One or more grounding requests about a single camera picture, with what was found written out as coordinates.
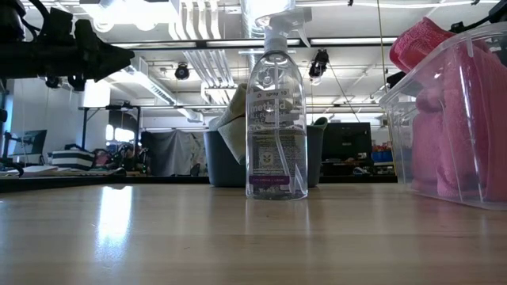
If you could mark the blue storage bins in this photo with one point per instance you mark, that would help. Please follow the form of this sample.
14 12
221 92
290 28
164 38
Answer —
382 156

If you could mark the black monitor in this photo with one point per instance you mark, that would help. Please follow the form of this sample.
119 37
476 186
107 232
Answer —
346 140

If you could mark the small dark monitor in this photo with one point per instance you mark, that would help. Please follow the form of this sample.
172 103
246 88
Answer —
33 142

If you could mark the black ceiling spotlight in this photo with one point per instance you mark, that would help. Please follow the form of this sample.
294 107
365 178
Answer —
182 72

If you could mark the grey cloth cover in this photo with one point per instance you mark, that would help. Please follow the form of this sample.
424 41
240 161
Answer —
174 152

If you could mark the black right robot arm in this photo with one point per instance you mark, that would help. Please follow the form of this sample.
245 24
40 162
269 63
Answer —
499 12

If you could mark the black hanging fixture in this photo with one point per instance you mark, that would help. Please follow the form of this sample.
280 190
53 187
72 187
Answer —
319 65

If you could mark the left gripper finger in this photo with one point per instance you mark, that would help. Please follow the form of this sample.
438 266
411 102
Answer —
103 59

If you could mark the black overhead beam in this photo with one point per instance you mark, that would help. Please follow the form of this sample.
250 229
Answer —
206 43

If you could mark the clear plastic bin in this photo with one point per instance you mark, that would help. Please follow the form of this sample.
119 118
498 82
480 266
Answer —
400 138

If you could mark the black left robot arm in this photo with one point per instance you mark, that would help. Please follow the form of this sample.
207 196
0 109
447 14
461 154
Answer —
10 23

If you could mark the pink microfiber towel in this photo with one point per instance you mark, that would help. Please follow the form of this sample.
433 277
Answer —
420 43
475 118
428 150

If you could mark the black aluminium table frame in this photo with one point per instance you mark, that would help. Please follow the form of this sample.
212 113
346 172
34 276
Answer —
119 183

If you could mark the green microfiber towel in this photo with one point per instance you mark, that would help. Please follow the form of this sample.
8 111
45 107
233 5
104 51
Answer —
233 142
235 103

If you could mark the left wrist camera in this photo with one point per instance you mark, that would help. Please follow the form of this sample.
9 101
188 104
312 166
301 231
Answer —
59 25

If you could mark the striped bag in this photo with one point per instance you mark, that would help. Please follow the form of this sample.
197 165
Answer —
73 160

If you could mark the black frame clamp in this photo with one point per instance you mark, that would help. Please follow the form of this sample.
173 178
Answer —
359 171
119 172

